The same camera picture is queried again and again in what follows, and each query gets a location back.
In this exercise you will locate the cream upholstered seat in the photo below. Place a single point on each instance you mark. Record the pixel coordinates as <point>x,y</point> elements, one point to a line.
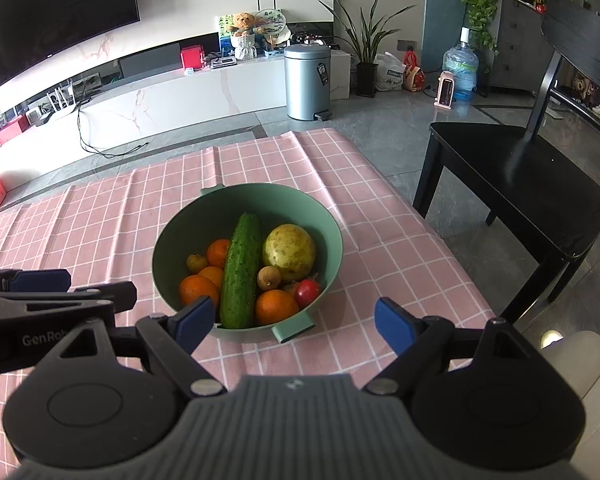
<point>595,375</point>

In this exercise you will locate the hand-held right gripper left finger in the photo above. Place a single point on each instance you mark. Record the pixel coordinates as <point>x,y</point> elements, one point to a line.
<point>195,321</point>

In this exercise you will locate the white marble media cabinet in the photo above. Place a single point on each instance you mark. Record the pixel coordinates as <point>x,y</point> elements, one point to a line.
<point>180,100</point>

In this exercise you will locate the black wooden chair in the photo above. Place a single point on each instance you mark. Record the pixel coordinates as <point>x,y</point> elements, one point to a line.
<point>520,170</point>

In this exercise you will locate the flat red box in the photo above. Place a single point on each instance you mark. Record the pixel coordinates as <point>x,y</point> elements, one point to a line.
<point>11,130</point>

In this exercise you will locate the pink checkered tablecloth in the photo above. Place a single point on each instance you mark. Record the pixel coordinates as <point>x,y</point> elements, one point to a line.
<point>105,210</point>

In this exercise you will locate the white router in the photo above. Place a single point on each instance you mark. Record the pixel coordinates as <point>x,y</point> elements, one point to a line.
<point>60,102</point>

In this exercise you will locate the white plastic bag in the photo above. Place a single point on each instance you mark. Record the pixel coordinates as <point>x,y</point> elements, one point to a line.
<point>390,72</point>

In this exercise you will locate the silver pedal trash can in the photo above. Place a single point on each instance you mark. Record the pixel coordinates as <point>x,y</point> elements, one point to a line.
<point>307,80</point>

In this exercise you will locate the pink space heater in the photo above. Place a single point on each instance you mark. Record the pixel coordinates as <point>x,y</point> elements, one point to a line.
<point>445,89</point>

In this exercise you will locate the green bowl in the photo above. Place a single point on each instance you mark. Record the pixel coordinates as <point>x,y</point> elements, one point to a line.
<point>300,210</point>

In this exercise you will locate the yellow pear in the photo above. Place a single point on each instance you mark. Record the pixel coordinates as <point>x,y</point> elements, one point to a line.
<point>289,252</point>

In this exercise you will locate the large orange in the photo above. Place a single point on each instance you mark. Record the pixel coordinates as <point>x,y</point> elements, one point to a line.
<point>276,307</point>

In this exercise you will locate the small red fruit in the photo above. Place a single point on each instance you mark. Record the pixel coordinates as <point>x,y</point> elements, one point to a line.
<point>308,292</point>

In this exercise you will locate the small brown fruit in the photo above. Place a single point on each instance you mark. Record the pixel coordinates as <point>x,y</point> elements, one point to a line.
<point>197,263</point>
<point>269,278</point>

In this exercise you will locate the black television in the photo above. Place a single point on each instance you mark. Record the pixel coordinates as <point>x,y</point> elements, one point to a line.
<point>55,15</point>

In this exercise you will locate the potted long-leaf plant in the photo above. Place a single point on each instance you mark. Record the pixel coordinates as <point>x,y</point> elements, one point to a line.
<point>366,50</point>

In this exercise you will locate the round painted fan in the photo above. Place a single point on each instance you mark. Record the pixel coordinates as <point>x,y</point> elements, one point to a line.
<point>271,21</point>

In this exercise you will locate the teddy bear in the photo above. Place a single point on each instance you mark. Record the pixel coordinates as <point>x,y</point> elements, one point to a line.
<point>243,35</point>

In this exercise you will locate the blue water bottle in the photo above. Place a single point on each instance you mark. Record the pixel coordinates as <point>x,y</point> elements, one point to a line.
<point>461,70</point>

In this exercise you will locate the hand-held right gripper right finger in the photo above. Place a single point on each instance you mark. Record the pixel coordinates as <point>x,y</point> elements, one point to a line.
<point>392,322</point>

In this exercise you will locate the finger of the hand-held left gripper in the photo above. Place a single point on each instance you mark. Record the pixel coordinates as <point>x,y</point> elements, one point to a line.
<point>45,280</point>
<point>100,295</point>

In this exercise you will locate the red gift bag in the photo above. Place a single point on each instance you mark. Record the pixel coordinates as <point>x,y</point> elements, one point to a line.
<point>414,76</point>

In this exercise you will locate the grey drawer cabinet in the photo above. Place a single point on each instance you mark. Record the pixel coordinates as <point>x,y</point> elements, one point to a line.
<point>517,45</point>

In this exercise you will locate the green cucumber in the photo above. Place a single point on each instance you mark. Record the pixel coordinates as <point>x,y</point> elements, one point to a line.
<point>241,270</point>

